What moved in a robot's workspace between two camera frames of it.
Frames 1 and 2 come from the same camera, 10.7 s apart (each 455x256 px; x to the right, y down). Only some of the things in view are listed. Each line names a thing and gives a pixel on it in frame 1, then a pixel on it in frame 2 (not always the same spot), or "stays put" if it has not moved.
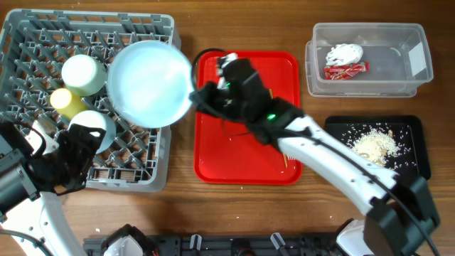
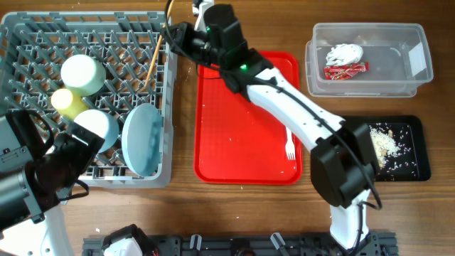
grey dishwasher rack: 35,45 stays put
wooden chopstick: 284,155 → 160,43
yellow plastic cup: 67,104 stays put
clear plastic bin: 397,55 stays put
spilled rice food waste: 382,143 stays put
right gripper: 205,102 → 186,30
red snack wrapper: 345,71 stays put
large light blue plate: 149,84 → 141,139
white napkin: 343,54 stays put
